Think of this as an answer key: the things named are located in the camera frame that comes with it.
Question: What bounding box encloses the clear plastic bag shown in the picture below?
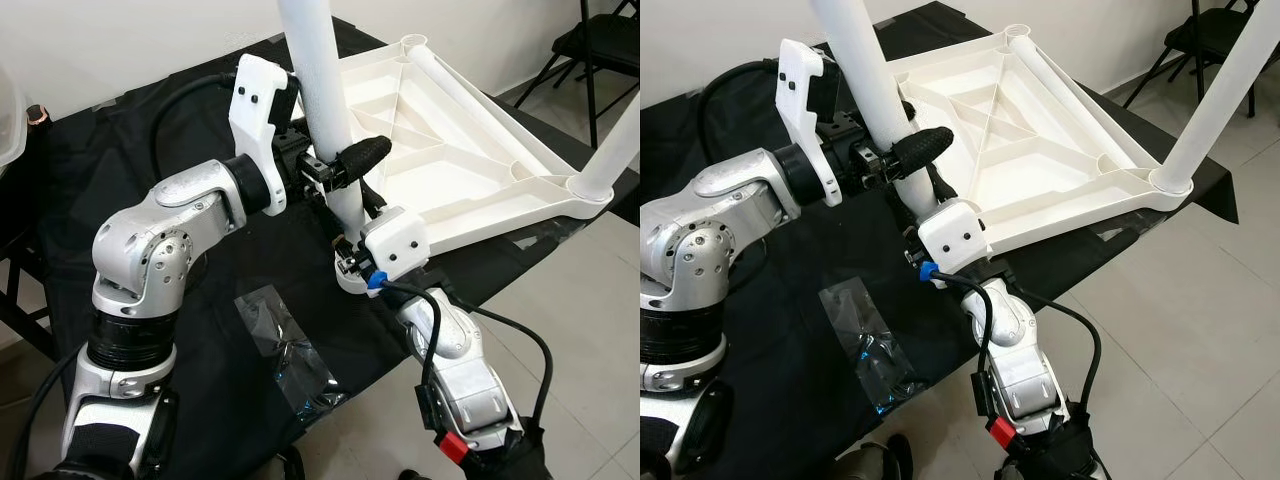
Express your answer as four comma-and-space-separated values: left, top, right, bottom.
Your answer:
235, 285, 349, 413
818, 278, 929, 413

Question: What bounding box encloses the white plastic table top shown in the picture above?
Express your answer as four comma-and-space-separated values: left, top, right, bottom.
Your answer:
335, 35, 616, 296
880, 22, 1196, 261

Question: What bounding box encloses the black folding chair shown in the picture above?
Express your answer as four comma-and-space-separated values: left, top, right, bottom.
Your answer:
1125, 0, 1280, 116
515, 0, 640, 151

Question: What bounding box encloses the clear plastic storage box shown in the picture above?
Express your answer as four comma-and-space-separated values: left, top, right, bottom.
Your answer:
0, 65, 26, 166

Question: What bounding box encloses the black table cloth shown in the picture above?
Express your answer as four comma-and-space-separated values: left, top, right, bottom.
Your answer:
640, 0, 1241, 480
0, 15, 640, 480

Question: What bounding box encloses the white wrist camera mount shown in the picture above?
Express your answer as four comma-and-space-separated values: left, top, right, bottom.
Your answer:
360, 205, 431, 281
778, 38, 841, 206
917, 198, 993, 276
228, 55, 301, 216

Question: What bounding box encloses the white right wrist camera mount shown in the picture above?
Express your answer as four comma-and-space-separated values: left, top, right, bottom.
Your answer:
360, 205, 431, 281
917, 198, 993, 276

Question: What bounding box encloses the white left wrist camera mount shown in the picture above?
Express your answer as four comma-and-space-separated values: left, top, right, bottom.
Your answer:
778, 38, 841, 206
228, 55, 301, 216

